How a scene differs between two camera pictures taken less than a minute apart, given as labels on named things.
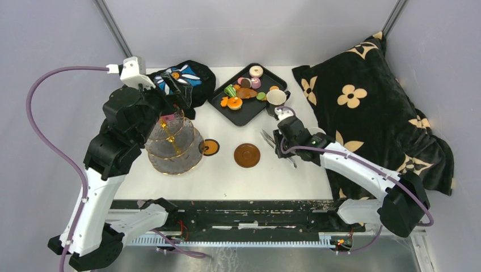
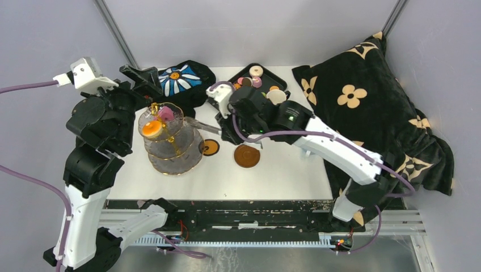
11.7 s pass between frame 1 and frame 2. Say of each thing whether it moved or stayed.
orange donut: moved
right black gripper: moved
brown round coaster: stayed
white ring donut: stayed
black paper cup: stayed
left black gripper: moved
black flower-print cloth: stayed
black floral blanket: stayed
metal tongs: moved
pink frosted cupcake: stayed
